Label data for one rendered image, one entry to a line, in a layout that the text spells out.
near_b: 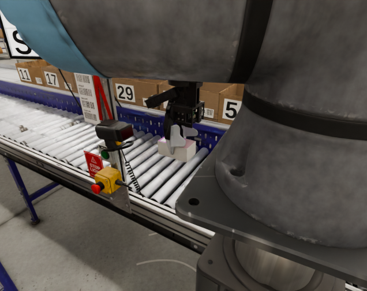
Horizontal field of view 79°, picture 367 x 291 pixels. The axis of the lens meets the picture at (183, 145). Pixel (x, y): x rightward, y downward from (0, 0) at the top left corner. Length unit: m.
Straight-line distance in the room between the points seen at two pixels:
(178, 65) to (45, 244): 1.87
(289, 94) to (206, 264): 0.25
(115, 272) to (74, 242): 0.42
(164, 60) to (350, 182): 0.16
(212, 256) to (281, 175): 0.20
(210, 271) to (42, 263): 1.61
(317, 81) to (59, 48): 0.18
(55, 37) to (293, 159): 0.20
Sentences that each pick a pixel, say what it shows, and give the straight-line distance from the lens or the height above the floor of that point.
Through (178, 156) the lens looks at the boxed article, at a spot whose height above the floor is 1.03.
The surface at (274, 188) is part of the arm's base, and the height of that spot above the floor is 1.25.
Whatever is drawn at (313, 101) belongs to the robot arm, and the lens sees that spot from 0.18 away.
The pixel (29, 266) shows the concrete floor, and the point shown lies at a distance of 1.91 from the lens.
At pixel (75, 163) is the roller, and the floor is 0.74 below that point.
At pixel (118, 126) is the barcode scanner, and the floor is 1.09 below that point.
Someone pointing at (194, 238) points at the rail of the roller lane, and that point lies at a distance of 0.87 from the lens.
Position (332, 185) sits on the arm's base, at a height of 1.26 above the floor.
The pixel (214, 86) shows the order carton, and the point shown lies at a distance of 1.53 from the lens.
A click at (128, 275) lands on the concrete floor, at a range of 1.64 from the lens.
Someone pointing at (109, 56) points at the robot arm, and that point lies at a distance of 0.18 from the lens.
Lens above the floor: 1.37
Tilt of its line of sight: 29 degrees down
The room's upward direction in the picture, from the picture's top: straight up
